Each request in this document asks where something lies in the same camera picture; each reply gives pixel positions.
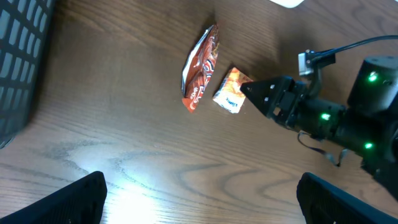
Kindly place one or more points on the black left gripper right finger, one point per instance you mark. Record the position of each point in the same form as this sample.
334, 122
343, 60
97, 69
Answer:
322, 202

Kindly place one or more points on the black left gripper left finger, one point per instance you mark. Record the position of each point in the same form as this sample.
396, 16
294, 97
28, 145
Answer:
80, 202

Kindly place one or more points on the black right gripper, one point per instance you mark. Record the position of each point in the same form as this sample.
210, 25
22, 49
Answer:
287, 103

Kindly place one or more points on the small orange box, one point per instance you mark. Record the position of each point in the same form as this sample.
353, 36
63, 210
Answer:
229, 96

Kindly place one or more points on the orange red chip bag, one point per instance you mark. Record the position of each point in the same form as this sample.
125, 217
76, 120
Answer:
199, 67

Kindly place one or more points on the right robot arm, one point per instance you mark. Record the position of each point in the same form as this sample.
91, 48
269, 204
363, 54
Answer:
366, 125

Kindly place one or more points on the grey plastic mesh basket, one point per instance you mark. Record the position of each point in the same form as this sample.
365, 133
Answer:
24, 27

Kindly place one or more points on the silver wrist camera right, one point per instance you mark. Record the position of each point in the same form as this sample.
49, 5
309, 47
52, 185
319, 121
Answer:
310, 61

